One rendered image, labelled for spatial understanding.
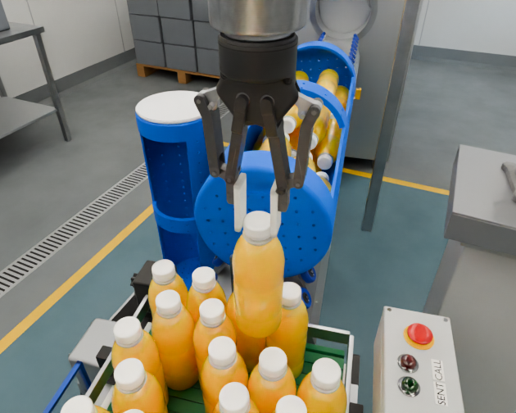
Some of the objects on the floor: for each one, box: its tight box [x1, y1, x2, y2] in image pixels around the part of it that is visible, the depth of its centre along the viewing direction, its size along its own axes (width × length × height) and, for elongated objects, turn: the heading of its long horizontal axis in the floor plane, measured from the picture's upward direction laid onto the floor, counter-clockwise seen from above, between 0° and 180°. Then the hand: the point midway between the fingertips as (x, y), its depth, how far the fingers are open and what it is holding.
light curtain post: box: [361, 0, 421, 232], centre depth 204 cm, size 6×6×170 cm
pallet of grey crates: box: [127, 0, 220, 84], centre depth 451 cm, size 120×80×119 cm
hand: (258, 206), depth 50 cm, fingers closed on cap, 4 cm apart
